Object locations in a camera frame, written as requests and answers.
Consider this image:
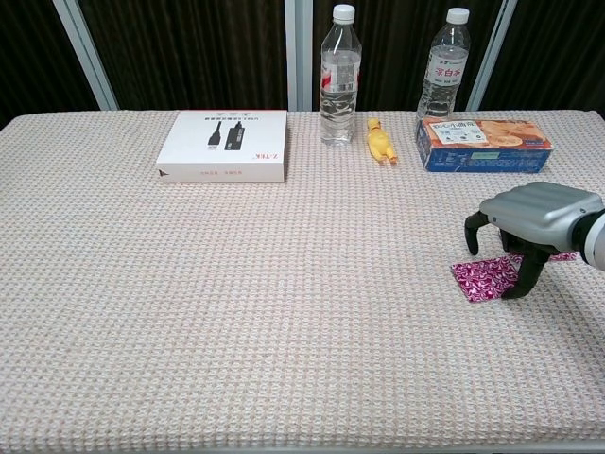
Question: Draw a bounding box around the grey metal frame post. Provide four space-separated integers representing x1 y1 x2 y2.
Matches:
465 0 516 111
284 0 314 113
50 0 119 112

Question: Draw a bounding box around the clear water bottle red label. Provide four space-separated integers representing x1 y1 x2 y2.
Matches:
320 4 364 147

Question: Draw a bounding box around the dark pleated curtain panel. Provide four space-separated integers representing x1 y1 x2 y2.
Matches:
78 0 288 112
311 0 495 113
0 0 103 130
481 0 605 114

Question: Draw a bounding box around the orange blue biscuit box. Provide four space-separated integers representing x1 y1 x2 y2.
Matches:
415 117 555 174

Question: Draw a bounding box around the clear water bottle white label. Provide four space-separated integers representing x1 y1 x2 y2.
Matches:
415 7 472 122

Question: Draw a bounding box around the white adapter product box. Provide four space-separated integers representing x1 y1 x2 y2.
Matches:
155 110 289 183

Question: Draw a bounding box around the beige waffle tablecloth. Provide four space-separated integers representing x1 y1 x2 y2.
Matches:
0 109 605 444

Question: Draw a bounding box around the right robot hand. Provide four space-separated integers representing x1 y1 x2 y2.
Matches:
462 182 605 300

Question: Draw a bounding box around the yellow rubber chicken toy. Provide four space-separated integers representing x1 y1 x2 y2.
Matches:
366 117 399 166

